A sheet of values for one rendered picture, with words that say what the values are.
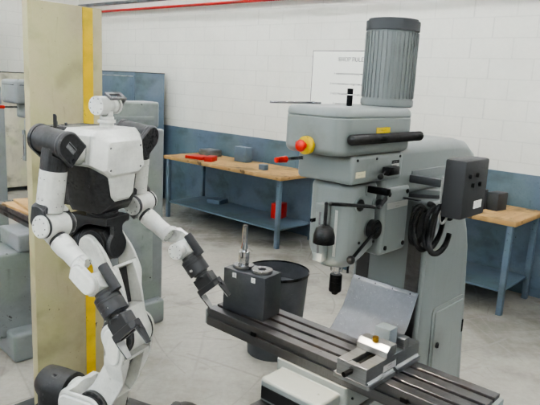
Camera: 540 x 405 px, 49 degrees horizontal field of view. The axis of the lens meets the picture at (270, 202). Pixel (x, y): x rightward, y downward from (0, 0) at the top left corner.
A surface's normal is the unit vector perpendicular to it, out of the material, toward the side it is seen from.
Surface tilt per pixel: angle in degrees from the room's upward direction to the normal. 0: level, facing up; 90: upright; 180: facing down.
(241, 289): 90
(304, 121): 90
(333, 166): 90
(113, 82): 90
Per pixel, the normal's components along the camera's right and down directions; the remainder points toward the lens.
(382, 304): -0.58, -0.34
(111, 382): -0.43, 0.16
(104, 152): 0.34, 0.12
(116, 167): 0.90, 0.13
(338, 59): -0.67, 0.11
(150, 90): 0.74, 0.17
